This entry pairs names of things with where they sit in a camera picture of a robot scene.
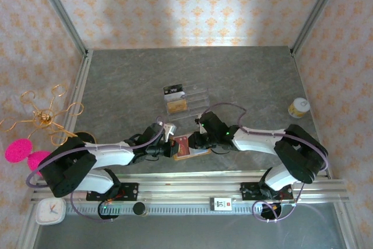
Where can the gold card orange script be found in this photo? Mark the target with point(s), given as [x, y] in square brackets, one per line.
[177, 106]

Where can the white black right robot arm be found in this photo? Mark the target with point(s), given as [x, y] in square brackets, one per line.
[256, 141]

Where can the aluminium frame post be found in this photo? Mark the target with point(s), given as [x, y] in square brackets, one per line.
[317, 13]
[66, 18]

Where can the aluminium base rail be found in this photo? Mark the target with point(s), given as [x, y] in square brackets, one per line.
[189, 185]

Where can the clear acrylic card stand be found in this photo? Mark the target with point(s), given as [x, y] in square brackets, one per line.
[199, 100]

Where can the white silver card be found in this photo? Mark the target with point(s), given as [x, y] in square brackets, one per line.
[176, 96]

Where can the white label black frame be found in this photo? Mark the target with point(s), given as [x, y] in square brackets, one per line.
[221, 203]

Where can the red VIP card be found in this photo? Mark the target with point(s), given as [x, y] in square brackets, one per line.
[182, 147]

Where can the yellow leather card holder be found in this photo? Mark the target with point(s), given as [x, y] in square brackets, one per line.
[201, 153]

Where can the aluminium table edge rail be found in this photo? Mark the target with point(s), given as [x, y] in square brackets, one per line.
[81, 85]
[348, 228]

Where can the white yellow printed jar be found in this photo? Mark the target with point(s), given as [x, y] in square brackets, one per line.
[298, 108]

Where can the black VIP card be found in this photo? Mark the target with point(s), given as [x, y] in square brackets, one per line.
[173, 89]

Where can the white square clock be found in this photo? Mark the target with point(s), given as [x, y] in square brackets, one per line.
[46, 215]

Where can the black round cap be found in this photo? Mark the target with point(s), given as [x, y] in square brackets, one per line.
[139, 208]

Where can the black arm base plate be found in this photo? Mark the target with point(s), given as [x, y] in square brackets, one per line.
[131, 190]
[247, 190]

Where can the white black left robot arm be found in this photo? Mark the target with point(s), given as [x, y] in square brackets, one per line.
[110, 155]

